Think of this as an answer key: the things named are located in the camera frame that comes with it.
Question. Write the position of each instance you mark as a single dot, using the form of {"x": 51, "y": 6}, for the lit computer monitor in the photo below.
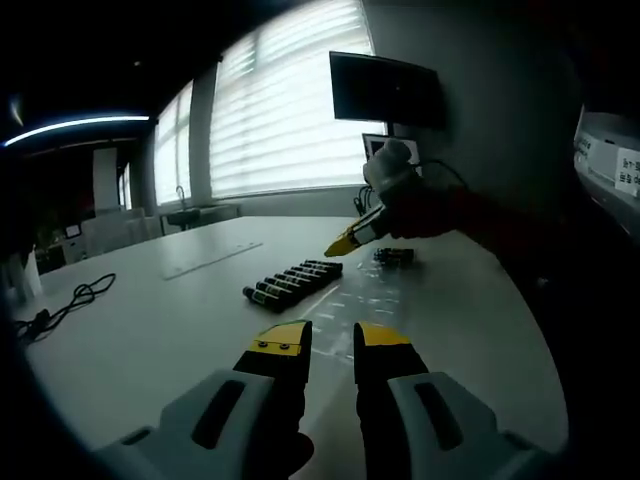
{"x": 371, "y": 145}

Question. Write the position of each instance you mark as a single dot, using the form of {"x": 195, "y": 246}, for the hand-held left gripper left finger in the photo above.
{"x": 172, "y": 430}

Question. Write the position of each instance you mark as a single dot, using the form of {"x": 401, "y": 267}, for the metal sink faucet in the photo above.
{"x": 181, "y": 196}

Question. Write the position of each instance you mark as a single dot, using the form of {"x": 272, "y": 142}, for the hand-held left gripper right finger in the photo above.
{"x": 480, "y": 435}

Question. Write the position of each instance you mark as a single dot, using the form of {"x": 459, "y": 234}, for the clear plastic box tray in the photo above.
{"x": 345, "y": 325}
{"x": 375, "y": 282}

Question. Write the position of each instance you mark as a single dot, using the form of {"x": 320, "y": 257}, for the white table socket panel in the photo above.
{"x": 215, "y": 260}

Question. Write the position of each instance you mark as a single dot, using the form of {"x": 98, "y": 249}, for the person's left hand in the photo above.
{"x": 300, "y": 452}

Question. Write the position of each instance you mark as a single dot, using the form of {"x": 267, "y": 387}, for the wide white window blind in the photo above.
{"x": 290, "y": 100}

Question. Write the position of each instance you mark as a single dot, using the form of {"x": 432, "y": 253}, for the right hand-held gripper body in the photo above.
{"x": 392, "y": 165}

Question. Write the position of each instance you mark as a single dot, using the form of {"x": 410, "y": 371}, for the brown glass medicine bottle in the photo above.
{"x": 386, "y": 255}
{"x": 405, "y": 254}

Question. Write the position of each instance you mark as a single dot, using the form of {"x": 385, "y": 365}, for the black flat monitor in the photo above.
{"x": 385, "y": 87}

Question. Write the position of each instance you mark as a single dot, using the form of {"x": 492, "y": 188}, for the white low cabinet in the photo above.
{"x": 115, "y": 235}

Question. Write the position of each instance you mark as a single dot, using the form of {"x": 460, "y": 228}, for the long ceiling light strip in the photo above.
{"x": 75, "y": 123}

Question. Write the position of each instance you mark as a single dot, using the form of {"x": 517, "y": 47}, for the person's right hand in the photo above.
{"x": 415, "y": 217}

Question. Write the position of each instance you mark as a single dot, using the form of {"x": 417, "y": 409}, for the narrow white window blind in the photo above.
{"x": 175, "y": 145}

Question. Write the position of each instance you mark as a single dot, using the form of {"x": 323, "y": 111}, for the row of medicine bottles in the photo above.
{"x": 295, "y": 282}

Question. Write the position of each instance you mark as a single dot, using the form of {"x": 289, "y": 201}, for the white labelled storage box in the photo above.
{"x": 605, "y": 160}

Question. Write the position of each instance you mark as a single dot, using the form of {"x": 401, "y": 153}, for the small lit screen device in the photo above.
{"x": 72, "y": 232}

